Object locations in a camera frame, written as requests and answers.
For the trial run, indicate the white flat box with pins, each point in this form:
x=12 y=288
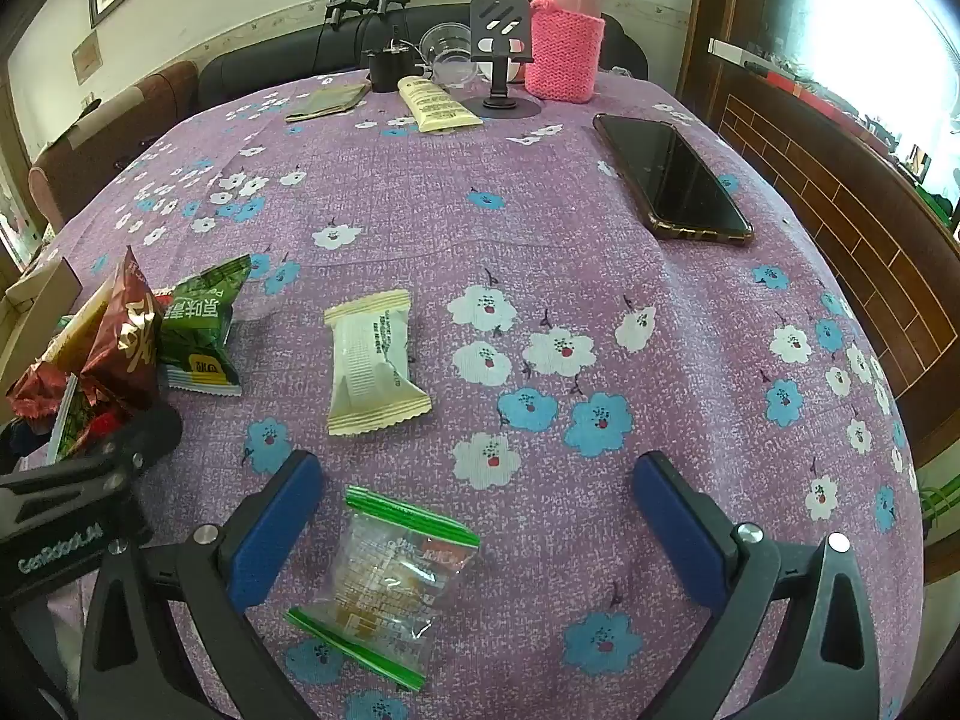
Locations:
x=731 y=51

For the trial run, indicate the brown armchair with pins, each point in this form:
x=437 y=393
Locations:
x=112 y=127

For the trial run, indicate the clear plastic cup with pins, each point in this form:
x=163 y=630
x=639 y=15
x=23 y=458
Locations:
x=446 y=49

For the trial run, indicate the flat olive green pouch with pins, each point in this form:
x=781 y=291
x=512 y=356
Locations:
x=326 y=101

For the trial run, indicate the black clip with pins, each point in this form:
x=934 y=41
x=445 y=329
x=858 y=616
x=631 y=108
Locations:
x=343 y=7

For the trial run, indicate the small wall plaque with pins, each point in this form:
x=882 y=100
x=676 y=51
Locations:
x=86 y=56

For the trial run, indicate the small black container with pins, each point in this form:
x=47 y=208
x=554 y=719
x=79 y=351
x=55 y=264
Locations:
x=386 y=67

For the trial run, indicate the pink flask with knitted sleeve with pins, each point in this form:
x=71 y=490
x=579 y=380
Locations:
x=566 y=37

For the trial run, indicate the purple floral tablecloth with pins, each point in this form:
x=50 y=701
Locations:
x=487 y=277

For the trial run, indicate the clear green-edged snack packet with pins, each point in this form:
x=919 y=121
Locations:
x=382 y=577

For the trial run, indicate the black smartphone in brown case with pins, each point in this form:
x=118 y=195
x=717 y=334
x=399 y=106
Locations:
x=671 y=176

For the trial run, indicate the green pea snack packet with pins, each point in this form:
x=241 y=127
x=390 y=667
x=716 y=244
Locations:
x=199 y=322

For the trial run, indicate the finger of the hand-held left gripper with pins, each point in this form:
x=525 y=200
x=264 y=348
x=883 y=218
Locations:
x=150 y=427

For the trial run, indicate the cream squeeze tube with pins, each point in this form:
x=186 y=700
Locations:
x=435 y=101

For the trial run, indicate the yellow-brown snack packet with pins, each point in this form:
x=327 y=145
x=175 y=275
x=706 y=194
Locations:
x=75 y=334

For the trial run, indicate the cream snack packet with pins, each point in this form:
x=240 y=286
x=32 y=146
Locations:
x=371 y=364

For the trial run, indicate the black phone stand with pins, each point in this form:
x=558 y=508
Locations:
x=499 y=22

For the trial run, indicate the crumpled red snack packet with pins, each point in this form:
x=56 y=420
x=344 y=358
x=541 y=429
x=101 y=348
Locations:
x=34 y=390

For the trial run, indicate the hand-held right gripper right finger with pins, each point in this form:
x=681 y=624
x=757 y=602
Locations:
x=675 y=532

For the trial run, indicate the cardboard box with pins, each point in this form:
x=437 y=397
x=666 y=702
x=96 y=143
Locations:
x=41 y=296

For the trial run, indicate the black leather sofa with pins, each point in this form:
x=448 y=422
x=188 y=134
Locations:
x=285 y=64

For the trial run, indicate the white bowl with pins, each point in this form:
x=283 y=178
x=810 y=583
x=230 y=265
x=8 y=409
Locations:
x=510 y=71

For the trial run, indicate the red foil snack packet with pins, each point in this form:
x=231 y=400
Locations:
x=127 y=330

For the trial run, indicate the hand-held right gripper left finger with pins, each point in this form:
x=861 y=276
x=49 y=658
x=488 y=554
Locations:
x=276 y=532

